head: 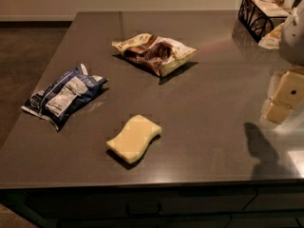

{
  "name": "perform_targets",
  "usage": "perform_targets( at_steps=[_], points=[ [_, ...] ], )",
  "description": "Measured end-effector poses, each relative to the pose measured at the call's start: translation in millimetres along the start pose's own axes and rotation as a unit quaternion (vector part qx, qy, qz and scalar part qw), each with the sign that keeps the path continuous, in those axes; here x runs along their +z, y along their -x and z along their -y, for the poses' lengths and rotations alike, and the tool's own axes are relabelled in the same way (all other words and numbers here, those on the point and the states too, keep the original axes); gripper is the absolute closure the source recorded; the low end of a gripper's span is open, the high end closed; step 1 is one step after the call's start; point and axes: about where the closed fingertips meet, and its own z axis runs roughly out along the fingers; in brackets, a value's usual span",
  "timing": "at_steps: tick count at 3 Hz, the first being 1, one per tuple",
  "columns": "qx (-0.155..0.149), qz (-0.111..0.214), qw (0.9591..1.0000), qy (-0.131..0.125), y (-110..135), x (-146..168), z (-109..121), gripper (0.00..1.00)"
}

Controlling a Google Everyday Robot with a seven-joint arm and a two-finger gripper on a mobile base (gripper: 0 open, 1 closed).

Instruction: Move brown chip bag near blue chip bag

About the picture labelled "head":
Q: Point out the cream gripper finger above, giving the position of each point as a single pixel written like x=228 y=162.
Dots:
x=285 y=94

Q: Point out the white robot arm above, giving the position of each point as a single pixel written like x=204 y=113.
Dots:
x=291 y=43

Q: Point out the blue chip bag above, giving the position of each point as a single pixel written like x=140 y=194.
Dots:
x=66 y=95

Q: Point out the yellow sponge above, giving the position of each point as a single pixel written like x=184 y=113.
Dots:
x=131 y=143

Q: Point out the brown chip bag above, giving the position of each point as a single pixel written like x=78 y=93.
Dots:
x=156 y=54

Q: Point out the black wire basket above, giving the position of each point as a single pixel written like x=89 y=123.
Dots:
x=261 y=16

